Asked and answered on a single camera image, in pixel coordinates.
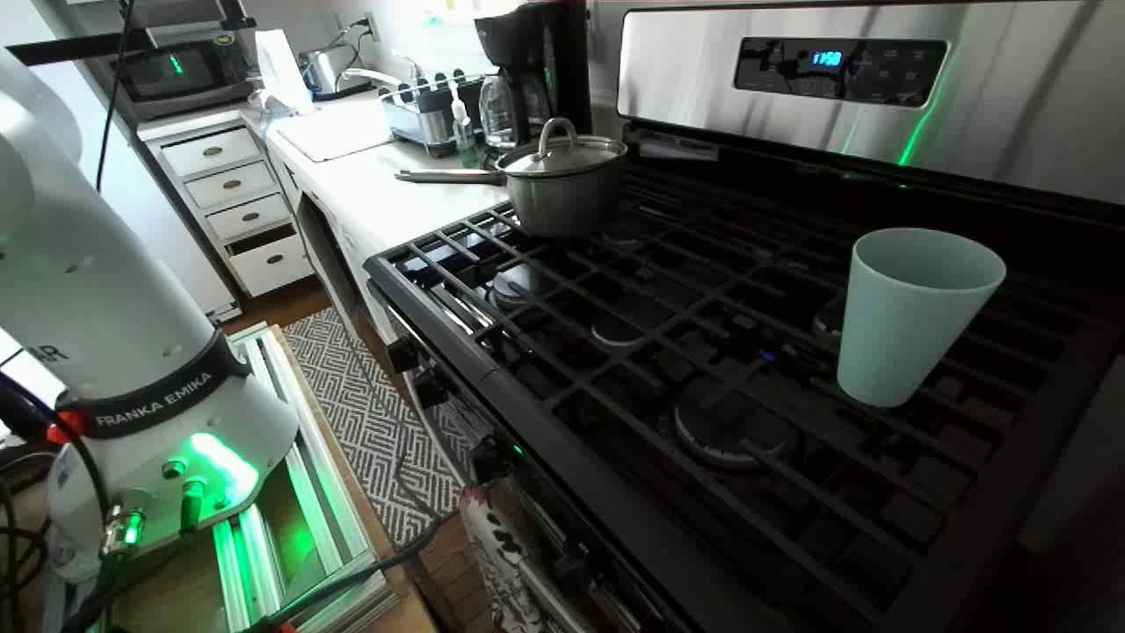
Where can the patterned dish towel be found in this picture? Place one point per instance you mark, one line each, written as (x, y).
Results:
(513, 574)

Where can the white cutting board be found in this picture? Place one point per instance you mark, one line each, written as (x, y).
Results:
(334, 131)

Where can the black gas stove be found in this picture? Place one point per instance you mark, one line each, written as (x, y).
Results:
(725, 319)

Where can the white drawer cabinet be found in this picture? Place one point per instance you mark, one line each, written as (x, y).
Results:
(232, 214)

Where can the grey patterned rug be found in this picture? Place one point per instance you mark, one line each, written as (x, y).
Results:
(364, 423)

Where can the aluminium base frame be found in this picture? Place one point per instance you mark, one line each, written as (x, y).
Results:
(318, 514)

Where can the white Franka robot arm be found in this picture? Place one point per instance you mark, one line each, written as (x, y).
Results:
(91, 292)

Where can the steel pot lid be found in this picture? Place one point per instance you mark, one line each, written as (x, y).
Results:
(563, 155)

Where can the black microwave oven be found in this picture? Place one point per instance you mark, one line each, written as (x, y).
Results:
(176, 73)

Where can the black metal bar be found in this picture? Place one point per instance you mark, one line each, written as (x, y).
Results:
(72, 48)

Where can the black coffee maker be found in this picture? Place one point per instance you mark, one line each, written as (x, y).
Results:
(551, 56)

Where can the clear soap bottle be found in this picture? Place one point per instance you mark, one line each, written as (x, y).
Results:
(465, 124)

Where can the teal plastic cup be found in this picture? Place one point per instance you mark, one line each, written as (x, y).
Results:
(900, 329)

